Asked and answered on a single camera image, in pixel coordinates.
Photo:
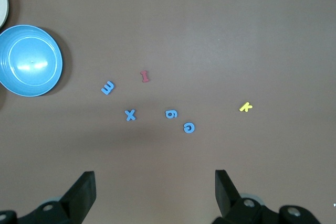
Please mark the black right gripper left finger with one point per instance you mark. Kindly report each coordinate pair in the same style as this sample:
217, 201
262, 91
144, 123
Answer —
78, 203

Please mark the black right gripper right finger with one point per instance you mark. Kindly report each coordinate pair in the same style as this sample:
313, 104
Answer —
228, 203

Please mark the blue foam capital letter G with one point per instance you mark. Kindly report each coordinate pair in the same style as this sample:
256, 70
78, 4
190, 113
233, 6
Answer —
189, 127

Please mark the blue foam letter X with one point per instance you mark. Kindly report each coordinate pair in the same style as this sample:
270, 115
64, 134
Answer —
130, 115

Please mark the blue foam lowercase letter g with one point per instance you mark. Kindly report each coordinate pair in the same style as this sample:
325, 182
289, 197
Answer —
171, 114

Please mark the blue foam letter E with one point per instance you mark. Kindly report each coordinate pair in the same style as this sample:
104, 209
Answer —
107, 87

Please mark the yellow foam letter K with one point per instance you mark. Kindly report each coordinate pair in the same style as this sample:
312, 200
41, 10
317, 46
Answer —
246, 107

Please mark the red foam letter I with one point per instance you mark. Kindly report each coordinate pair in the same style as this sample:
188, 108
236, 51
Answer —
144, 76

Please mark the blue plate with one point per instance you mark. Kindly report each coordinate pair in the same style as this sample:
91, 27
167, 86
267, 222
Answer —
31, 61

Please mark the beige plate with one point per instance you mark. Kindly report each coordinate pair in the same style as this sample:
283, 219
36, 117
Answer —
3, 6

